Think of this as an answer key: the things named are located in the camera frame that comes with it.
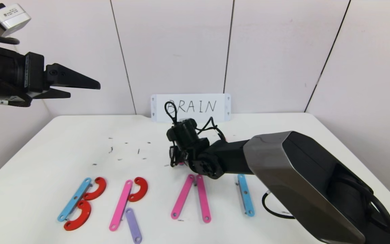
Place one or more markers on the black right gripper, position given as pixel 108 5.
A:
pixel 174 156

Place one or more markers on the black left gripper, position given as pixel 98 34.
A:
pixel 34 75

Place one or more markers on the small red curved piece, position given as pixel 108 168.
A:
pixel 143 189

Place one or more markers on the short purple bar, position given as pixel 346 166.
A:
pixel 133 225

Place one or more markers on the white BRAIN sign card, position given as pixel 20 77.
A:
pixel 208 106

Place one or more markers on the large red curved piece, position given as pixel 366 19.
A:
pixel 102 188
pixel 86 214

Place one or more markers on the long light blue bar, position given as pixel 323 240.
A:
pixel 246 196
pixel 74 200

